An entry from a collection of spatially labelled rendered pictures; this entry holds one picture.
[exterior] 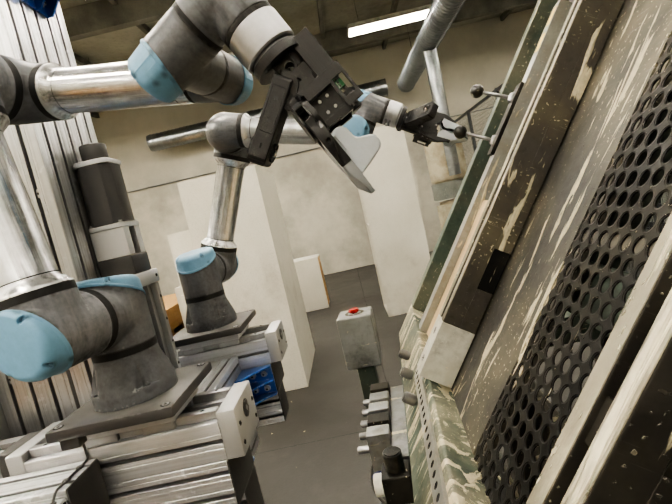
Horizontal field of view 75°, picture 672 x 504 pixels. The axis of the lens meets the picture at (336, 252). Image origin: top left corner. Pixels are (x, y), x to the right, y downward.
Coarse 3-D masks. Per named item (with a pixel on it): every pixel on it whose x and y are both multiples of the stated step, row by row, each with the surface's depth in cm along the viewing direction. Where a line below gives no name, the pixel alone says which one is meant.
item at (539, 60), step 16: (560, 0) 113; (560, 16) 113; (544, 32) 116; (544, 48) 115; (544, 64) 115; (528, 80) 116; (528, 96) 116; (512, 112) 117; (512, 128) 118; (496, 160) 119; (496, 176) 120; (480, 192) 121; (464, 224) 123; (464, 240) 123; (448, 256) 128; (448, 272) 124; (432, 304) 126
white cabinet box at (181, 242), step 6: (174, 234) 506; (180, 234) 506; (186, 234) 506; (168, 240) 507; (174, 240) 507; (180, 240) 507; (186, 240) 507; (174, 246) 508; (180, 246) 508; (186, 246) 508; (192, 246) 508; (174, 252) 508; (180, 252) 508; (174, 258) 509
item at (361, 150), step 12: (336, 132) 55; (348, 132) 55; (348, 144) 55; (360, 144) 55; (372, 144) 55; (360, 156) 55; (372, 156) 55; (348, 168) 55; (360, 168) 55; (360, 180) 56; (372, 192) 57
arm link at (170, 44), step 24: (168, 24) 54; (192, 24) 54; (144, 48) 55; (168, 48) 55; (192, 48) 55; (216, 48) 57; (144, 72) 56; (168, 72) 56; (192, 72) 58; (216, 72) 62; (168, 96) 59
